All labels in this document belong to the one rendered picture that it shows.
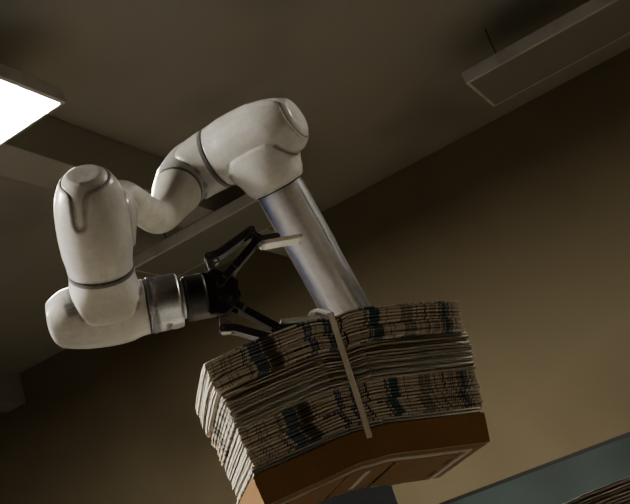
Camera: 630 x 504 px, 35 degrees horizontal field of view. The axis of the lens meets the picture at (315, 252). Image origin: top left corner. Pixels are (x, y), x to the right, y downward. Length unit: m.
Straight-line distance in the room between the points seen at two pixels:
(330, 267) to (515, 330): 6.65
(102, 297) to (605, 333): 7.10
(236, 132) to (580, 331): 6.69
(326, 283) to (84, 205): 0.69
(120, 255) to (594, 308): 7.13
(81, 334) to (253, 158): 0.58
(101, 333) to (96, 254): 0.14
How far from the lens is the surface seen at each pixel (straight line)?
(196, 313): 1.59
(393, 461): 1.48
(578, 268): 8.53
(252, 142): 1.96
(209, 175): 2.01
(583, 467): 8.44
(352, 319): 1.49
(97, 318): 1.56
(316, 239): 2.01
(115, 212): 1.50
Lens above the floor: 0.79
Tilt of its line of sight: 19 degrees up
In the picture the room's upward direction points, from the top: 19 degrees counter-clockwise
